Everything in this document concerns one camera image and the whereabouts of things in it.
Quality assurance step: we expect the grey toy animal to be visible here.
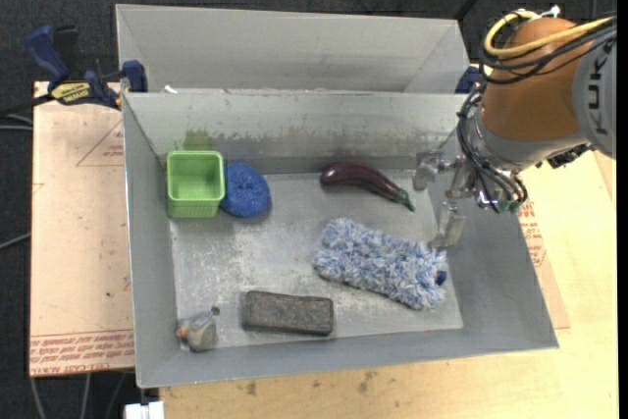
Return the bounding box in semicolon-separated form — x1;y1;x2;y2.
175;305;221;353

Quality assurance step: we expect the purple toy eggplant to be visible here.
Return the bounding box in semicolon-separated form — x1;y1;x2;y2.
319;162;417;213

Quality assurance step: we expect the blue round scrubber sponge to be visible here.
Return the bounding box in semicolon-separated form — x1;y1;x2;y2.
219;161;273;219

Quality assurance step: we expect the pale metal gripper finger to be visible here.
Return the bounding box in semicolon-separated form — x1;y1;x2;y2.
412;151;445;192
427;201;467;252

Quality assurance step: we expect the dark green flat block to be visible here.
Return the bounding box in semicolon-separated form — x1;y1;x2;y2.
241;290;337;338

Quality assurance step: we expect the green square plastic cup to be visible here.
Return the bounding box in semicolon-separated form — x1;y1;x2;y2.
165;149;227;220

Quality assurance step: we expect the blue and white mop pad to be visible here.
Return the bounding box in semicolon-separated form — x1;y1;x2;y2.
311;217;449;312

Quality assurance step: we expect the grey metal bin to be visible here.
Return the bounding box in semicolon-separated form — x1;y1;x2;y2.
115;3;560;390

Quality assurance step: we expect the brown cardboard board red print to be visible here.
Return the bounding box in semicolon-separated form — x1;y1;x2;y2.
27;80;573;379

